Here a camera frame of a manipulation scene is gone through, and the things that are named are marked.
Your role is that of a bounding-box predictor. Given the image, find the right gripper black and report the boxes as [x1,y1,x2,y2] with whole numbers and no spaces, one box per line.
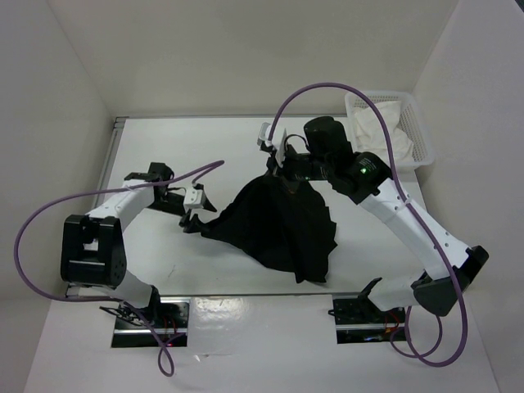
[261,140,332,192]

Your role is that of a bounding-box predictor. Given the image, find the black pleated skirt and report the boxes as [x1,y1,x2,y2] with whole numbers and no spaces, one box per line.
[201,175,337,284]

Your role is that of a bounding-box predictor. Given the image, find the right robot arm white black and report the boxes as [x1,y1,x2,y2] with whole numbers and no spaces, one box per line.
[257,116,489,322]

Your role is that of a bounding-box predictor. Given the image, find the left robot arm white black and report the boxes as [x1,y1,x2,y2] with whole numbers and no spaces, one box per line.
[61,162,217,328]

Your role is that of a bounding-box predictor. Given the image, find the white cloth in basket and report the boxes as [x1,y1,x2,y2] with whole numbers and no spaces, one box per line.
[353,101,413,161]

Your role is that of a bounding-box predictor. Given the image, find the white plastic basket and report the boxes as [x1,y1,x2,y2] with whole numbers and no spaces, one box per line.
[345,91,435,171]

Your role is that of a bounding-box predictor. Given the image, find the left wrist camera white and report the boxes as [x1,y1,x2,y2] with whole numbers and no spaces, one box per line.
[183,183,206,211]

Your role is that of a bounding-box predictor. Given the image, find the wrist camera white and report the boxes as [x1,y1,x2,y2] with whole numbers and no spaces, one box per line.
[257,122,287,167]
[183,183,206,211]

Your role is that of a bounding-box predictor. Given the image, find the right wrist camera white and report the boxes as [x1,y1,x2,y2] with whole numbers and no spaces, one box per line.
[257,122,287,167]

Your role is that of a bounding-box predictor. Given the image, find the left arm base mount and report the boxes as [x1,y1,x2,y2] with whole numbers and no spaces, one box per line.
[99,297,191,349]

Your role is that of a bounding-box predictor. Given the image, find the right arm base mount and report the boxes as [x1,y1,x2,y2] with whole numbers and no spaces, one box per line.
[327,295,405,344]

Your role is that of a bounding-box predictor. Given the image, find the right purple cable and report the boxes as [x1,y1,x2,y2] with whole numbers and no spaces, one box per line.
[267,82,468,365]

